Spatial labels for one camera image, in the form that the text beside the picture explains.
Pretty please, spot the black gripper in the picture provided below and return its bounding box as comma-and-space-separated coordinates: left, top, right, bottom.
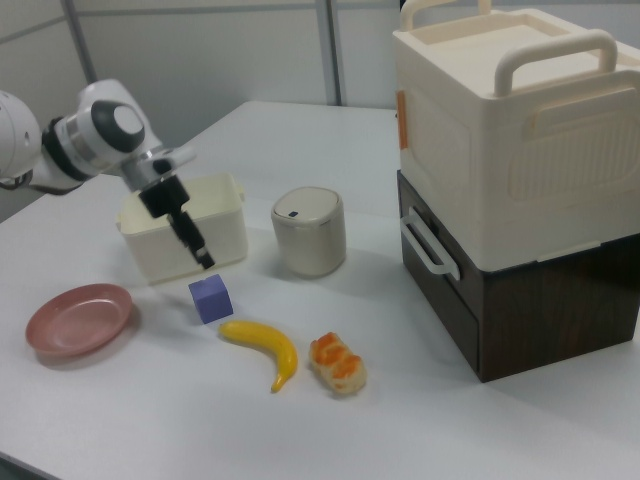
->
138, 177, 216, 272

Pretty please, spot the purple foam cube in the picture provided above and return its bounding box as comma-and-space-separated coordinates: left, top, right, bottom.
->
188, 273, 235, 326

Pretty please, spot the white open plastic bin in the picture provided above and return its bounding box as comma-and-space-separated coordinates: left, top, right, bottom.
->
115, 172, 250, 286

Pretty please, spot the small beige lidded trash can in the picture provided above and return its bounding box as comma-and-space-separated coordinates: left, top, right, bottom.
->
270, 186, 348, 279

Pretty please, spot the yellow toy banana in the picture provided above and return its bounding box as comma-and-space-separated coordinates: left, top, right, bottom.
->
217, 319, 299, 394

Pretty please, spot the pink plate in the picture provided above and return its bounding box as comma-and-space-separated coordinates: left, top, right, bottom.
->
25, 283, 134, 358

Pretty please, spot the orange toy bread roll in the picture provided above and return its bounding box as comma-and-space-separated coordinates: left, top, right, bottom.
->
309, 331, 369, 396

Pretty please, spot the dark brown drawer box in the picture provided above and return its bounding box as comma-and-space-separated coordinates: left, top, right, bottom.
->
397, 169, 640, 384

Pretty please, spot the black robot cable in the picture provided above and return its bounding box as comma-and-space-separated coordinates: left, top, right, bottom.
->
0, 175, 76, 197

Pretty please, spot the cream plastic cabinet with handles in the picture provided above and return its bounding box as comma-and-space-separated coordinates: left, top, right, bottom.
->
392, 0, 640, 274

